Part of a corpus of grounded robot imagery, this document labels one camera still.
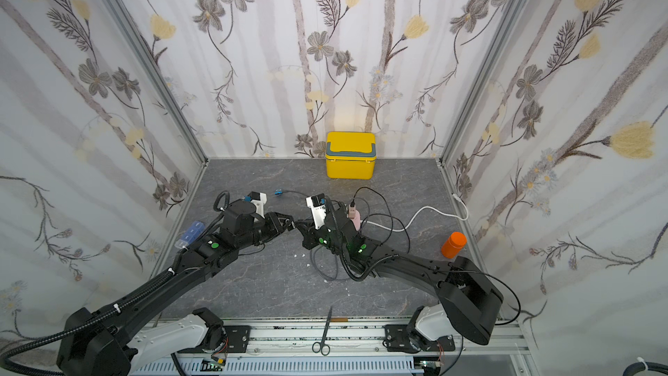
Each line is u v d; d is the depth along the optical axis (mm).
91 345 382
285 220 781
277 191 1073
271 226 678
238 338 736
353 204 936
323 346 731
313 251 911
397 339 733
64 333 374
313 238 682
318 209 678
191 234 949
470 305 424
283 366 702
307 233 665
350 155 1047
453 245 845
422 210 1039
